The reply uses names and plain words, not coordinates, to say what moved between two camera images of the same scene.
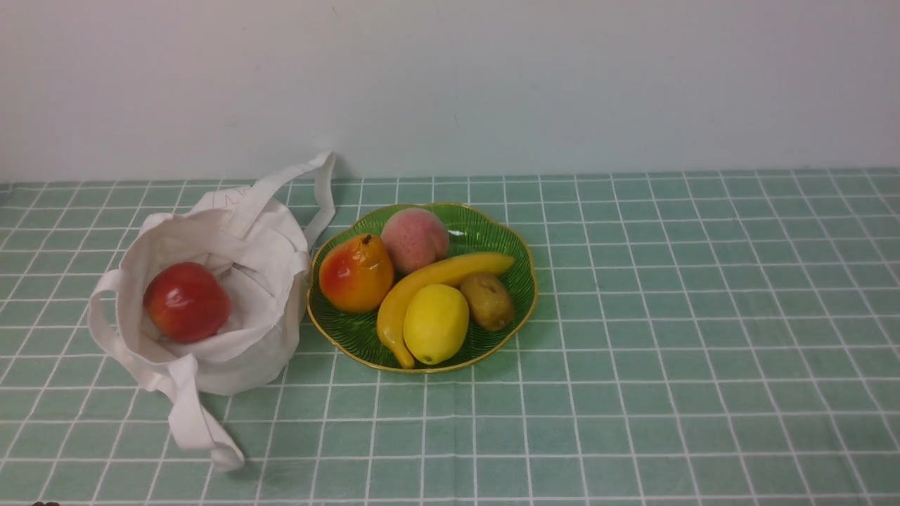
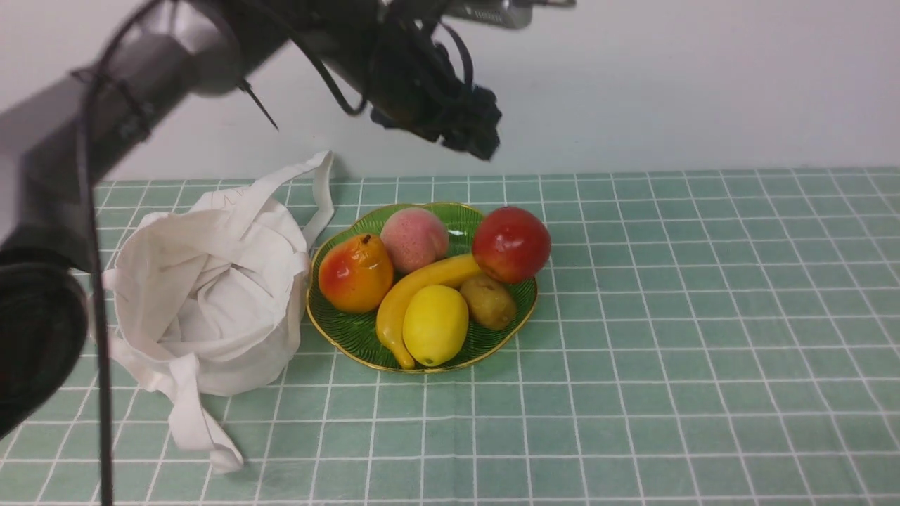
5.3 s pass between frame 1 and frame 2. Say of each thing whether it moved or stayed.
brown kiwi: stayed
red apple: moved
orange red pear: stayed
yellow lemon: stayed
